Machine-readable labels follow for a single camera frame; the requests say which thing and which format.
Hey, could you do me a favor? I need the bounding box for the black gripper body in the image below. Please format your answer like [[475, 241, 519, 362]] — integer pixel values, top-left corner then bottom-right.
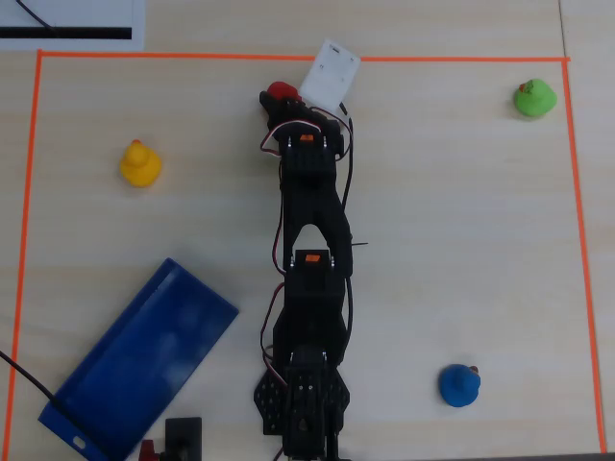
[[274, 97, 347, 162]]

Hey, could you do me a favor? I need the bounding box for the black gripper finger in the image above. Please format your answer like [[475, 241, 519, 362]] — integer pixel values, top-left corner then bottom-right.
[[258, 89, 289, 132]]

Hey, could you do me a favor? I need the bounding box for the red rubber duck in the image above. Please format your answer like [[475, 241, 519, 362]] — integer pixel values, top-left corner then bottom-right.
[[266, 81, 303, 103]]

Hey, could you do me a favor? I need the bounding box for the yellow rubber duck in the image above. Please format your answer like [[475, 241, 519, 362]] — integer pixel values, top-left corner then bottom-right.
[[118, 138, 163, 189]]

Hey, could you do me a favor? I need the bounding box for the green rubber duck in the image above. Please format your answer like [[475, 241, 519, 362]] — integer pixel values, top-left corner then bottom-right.
[[512, 78, 558, 118]]

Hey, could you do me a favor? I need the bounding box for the blue plastic box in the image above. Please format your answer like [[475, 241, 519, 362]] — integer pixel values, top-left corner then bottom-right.
[[37, 257, 240, 461]]

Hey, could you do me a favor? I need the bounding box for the blue rubber duck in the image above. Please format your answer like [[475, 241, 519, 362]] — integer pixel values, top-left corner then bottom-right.
[[437, 363, 482, 409]]

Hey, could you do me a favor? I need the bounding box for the black strip on paper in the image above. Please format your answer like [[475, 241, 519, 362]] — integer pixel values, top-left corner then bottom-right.
[[0, 27, 134, 40]]

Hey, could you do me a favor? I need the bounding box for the white paper sheet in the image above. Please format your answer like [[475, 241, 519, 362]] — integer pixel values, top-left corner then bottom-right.
[[0, 0, 146, 51]]

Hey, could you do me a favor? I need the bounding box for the black table clamp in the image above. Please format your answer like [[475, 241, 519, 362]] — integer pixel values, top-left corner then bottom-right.
[[163, 416, 204, 461]]

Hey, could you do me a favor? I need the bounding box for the thick black camera cable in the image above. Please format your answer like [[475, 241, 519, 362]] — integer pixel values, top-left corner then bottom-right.
[[337, 100, 357, 354]]

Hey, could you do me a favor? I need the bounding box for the white camera box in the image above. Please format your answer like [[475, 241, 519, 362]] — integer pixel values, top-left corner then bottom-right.
[[299, 37, 362, 114]]

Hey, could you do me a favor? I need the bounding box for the thin black cable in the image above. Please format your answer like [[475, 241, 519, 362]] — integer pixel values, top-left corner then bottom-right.
[[15, 0, 57, 30]]

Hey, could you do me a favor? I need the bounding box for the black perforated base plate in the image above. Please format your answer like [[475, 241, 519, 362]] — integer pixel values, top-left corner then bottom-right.
[[253, 368, 353, 437]]

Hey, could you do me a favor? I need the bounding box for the black cable over box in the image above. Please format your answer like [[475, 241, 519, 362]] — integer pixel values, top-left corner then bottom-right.
[[0, 350, 73, 419]]

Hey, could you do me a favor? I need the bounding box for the red clamp handle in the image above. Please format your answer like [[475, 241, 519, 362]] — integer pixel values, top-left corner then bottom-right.
[[138, 438, 167, 461]]

